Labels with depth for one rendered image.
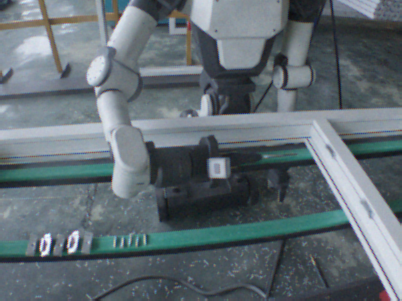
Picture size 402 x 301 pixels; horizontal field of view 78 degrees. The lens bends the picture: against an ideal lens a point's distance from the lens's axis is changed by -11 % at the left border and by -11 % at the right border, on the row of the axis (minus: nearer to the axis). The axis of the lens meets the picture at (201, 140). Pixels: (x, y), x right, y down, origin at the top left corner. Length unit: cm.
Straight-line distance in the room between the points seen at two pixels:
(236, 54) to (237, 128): 21
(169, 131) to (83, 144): 24
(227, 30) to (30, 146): 62
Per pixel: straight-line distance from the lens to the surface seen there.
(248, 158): 67
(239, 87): 87
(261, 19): 77
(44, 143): 83
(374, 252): 69
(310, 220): 69
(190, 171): 58
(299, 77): 95
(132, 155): 53
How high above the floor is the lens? 140
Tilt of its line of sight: 42 degrees down
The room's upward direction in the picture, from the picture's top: 3 degrees clockwise
